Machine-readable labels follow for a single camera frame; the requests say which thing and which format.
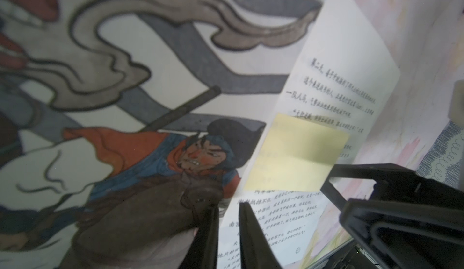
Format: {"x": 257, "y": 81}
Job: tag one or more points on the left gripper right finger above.
{"x": 255, "y": 252}

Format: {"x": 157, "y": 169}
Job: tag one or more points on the yellow sticky note lower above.
{"x": 297, "y": 155}

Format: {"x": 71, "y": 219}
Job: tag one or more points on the illustrated story book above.
{"x": 122, "y": 121}

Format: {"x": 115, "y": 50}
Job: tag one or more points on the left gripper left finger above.
{"x": 203, "y": 252}

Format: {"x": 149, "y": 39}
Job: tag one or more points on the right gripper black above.
{"x": 409, "y": 222}

